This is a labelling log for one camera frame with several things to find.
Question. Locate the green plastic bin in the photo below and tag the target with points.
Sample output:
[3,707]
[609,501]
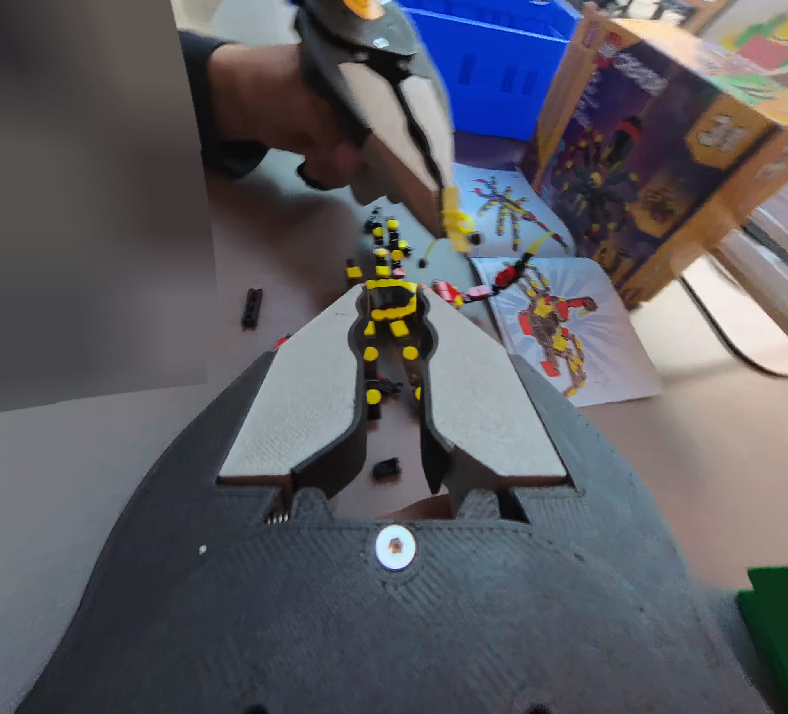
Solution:
[769,615]

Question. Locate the black yellow lego scorpion model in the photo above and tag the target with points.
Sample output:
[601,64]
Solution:
[391,295]

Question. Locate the task instruction poster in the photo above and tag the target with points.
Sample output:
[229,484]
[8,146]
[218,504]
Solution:
[763,42]

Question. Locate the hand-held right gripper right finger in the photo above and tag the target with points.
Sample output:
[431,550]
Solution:
[492,406]

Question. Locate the blue plastic bin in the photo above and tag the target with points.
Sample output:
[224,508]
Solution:
[492,67]

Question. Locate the wooden display board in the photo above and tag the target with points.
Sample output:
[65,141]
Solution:
[739,313]

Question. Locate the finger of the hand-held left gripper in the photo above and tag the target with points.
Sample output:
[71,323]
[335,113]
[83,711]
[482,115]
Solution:
[434,123]
[394,135]

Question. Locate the black lego plate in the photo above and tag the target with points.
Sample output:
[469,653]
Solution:
[251,307]

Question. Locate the small red lego piece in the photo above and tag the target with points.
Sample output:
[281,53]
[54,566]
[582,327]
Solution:
[281,342]

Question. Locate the open lego instruction booklet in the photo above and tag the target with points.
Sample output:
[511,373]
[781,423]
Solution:
[609,357]

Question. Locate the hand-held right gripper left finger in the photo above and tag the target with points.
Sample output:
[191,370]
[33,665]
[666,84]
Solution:
[295,400]

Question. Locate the small black lego piece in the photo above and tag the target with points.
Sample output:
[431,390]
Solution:
[372,227]
[386,467]

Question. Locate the lego set cardboard box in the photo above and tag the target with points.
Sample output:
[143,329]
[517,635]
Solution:
[646,172]

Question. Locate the person's left hand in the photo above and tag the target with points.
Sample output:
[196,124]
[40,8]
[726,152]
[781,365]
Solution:
[265,92]

